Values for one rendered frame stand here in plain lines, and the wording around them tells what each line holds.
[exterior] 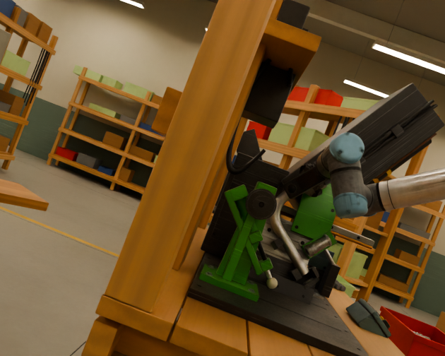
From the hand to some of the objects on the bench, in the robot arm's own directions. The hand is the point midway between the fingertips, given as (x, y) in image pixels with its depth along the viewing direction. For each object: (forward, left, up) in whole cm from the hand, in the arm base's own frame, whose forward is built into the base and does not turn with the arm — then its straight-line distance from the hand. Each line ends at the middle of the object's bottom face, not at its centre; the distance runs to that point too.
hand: (303, 187), depth 144 cm
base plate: (+3, -12, -32) cm, 35 cm away
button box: (-31, -2, -34) cm, 46 cm away
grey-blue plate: (-10, -25, -30) cm, 41 cm away
